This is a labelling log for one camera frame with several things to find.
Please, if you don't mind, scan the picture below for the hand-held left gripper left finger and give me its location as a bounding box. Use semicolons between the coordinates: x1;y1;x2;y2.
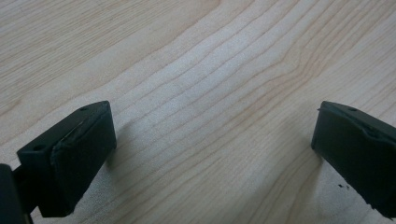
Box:
16;100;118;218

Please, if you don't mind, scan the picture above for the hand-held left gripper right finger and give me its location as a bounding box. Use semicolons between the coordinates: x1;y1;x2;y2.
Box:
310;100;396;219

